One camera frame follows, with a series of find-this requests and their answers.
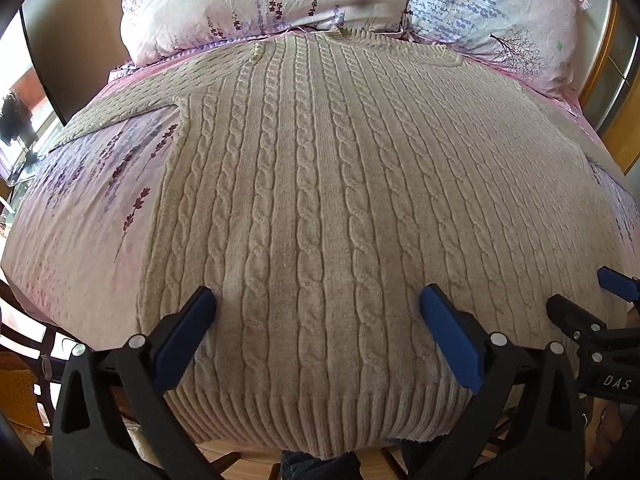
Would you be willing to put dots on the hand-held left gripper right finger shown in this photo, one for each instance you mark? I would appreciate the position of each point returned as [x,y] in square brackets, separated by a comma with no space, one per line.
[450,331]

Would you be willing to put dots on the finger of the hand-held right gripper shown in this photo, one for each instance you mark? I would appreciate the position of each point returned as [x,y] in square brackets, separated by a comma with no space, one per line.
[570,316]
[617,282]

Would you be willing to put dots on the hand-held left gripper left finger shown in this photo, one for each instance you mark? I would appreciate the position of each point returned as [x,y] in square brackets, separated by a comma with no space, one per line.
[184,336]

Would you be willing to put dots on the pink floral bed sheet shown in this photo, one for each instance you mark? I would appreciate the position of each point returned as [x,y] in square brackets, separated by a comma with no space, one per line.
[85,220]

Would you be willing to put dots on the dark wooden chair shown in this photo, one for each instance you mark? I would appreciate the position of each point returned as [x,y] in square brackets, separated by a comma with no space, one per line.
[30,325]

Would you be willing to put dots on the person's dark trouser legs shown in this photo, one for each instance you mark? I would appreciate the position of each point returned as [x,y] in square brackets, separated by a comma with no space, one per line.
[315,466]

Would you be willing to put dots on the dark potted plant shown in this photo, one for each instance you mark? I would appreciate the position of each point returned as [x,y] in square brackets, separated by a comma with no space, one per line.
[14,117]

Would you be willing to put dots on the blue floral pillow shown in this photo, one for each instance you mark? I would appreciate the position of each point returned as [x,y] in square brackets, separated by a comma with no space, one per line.
[505,15]

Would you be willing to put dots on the dark flat board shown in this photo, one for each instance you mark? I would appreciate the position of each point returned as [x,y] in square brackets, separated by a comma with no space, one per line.
[75,40]

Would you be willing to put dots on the pink floral pillow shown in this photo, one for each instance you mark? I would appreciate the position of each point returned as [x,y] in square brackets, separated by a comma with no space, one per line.
[250,0]

